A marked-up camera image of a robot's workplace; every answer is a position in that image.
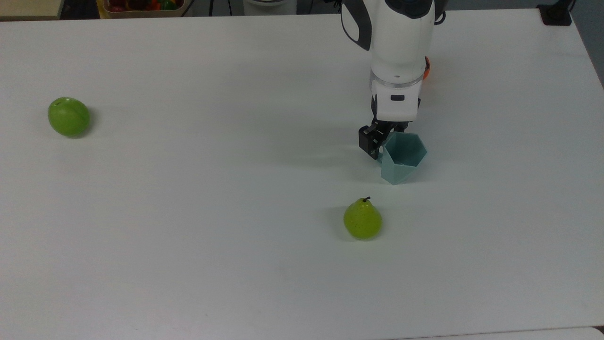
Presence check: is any green toy pear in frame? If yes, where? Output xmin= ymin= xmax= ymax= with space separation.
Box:
xmin=343 ymin=196 xmax=383 ymax=240

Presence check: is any wooden desk board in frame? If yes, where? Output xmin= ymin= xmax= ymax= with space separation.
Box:
xmin=0 ymin=0 xmax=65 ymax=20

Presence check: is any light blue hexagonal mug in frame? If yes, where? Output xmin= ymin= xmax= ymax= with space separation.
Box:
xmin=377 ymin=132 xmax=428 ymax=185

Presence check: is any green toy apple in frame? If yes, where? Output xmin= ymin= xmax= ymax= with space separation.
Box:
xmin=48 ymin=97 xmax=91 ymax=138

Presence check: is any white bucket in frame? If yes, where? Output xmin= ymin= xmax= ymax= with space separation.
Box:
xmin=243 ymin=0 xmax=297 ymax=16

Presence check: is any black clamp stand base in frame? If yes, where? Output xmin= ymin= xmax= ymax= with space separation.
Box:
xmin=538 ymin=0 xmax=574 ymax=26

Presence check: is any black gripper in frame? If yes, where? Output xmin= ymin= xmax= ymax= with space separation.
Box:
xmin=358 ymin=108 xmax=411 ymax=160

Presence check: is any beige box of toy fruit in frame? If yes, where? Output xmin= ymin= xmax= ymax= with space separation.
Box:
xmin=97 ymin=0 xmax=192 ymax=19

